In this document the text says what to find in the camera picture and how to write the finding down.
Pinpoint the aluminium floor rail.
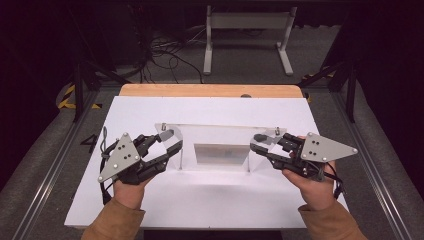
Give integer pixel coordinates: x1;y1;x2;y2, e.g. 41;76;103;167
329;89;416;240
11;89;101;240

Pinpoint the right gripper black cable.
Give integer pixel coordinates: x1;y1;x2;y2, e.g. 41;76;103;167
324;161;346;201

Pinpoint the clear acrylic photo frame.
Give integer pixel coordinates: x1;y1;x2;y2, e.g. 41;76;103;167
154;122;288;173

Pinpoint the person's left hand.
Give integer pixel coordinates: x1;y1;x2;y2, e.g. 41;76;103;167
112;176;154;210

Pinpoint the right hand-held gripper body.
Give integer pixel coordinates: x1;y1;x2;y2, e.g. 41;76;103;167
271;132;359;183

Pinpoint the person's right hand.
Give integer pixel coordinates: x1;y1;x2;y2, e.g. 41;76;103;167
281;134;337;212

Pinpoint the bundle of black floor cables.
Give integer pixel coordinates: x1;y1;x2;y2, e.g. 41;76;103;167
128;26;204;84

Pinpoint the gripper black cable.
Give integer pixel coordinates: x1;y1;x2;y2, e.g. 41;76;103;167
98;126;116;205
324;161;346;201

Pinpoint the white board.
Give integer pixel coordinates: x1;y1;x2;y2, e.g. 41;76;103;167
64;95;349;231

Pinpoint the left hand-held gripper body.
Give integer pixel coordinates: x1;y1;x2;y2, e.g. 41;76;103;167
97;132;168;186

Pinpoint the yellow black floor tape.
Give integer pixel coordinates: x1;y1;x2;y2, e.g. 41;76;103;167
57;83;103;110

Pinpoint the cream paper card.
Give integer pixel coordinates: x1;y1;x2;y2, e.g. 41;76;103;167
194;143;251;166

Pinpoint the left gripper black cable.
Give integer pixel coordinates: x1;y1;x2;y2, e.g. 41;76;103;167
98;126;116;205

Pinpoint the white metal stand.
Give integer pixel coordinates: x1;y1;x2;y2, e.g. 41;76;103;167
202;4;298;77

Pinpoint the wooden table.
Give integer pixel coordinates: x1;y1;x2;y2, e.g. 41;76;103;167
118;83;304;99

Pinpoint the black metal stand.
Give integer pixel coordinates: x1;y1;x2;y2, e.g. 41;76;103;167
296;61;359;124
71;59;131;123

